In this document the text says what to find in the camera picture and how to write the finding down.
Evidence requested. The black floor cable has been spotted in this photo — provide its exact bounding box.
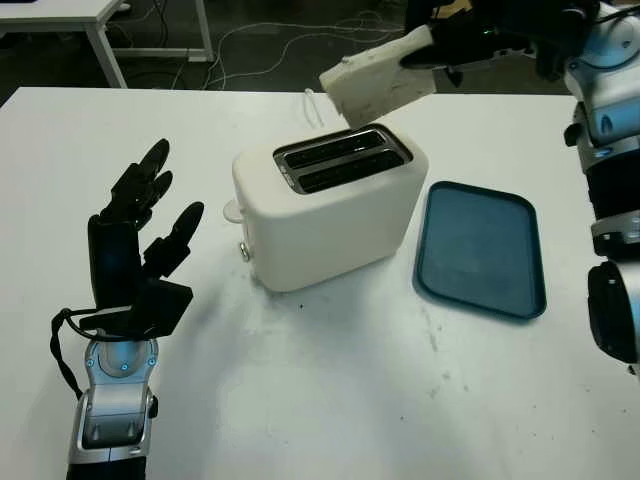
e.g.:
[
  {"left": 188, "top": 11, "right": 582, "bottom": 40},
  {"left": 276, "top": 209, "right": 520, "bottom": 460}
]
[{"left": 124, "top": 0, "right": 186, "bottom": 90}]

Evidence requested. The white toaster lever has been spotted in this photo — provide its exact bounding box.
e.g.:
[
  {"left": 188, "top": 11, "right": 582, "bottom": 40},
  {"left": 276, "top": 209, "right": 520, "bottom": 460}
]
[{"left": 222, "top": 198, "right": 246, "bottom": 224}]

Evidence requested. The white floor cable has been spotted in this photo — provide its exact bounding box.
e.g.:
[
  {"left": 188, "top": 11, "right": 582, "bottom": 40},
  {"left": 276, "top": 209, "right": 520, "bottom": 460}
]
[{"left": 204, "top": 17, "right": 416, "bottom": 91}]

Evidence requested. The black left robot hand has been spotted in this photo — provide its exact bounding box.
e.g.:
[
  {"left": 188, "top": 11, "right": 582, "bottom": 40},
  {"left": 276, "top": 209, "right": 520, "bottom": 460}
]
[{"left": 87, "top": 138, "right": 206, "bottom": 314}]

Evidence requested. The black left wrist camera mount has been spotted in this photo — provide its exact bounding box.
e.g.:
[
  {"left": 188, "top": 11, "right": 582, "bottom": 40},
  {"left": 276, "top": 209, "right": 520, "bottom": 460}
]
[{"left": 79, "top": 279, "right": 195, "bottom": 341}]

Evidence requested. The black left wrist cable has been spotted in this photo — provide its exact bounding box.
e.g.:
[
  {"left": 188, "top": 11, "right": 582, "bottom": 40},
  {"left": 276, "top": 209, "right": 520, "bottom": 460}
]
[{"left": 49, "top": 308, "right": 101, "bottom": 401}]

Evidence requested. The white bread slice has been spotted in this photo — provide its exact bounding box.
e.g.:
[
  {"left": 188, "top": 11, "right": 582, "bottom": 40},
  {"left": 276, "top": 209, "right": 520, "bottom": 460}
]
[{"left": 318, "top": 23, "right": 437, "bottom": 127}]

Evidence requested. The white two-slot toaster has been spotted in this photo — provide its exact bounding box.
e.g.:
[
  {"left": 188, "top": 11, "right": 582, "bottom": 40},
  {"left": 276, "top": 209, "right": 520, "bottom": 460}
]
[{"left": 231, "top": 123, "right": 430, "bottom": 294}]

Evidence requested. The white toaster power cord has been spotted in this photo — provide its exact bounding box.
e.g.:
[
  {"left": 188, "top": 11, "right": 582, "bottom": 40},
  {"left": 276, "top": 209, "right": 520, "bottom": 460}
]
[{"left": 303, "top": 88, "right": 327, "bottom": 129}]

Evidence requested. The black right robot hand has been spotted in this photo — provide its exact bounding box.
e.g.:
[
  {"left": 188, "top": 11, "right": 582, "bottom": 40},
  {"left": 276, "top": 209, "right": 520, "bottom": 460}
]
[{"left": 401, "top": 0, "right": 537, "bottom": 89}]

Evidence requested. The blue plastic tray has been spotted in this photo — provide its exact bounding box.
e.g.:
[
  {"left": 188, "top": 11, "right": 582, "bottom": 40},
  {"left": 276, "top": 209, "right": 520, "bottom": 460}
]
[{"left": 411, "top": 180, "right": 547, "bottom": 326}]

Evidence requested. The white office desk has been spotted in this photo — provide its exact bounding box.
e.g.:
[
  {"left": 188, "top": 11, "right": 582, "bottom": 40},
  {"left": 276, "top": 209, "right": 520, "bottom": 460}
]
[{"left": 0, "top": 0, "right": 215, "bottom": 90}]

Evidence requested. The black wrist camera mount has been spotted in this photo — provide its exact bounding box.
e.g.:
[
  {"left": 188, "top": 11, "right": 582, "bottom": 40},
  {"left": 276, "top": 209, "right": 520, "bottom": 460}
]
[
  {"left": 79, "top": 279, "right": 195, "bottom": 341},
  {"left": 532, "top": 29, "right": 584, "bottom": 84}
]

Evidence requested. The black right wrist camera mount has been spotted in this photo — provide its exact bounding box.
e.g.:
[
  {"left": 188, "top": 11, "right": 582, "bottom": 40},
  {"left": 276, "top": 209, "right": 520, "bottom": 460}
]
[{"left": 532, "top": 29, "right": 584, "bottom": 84}]

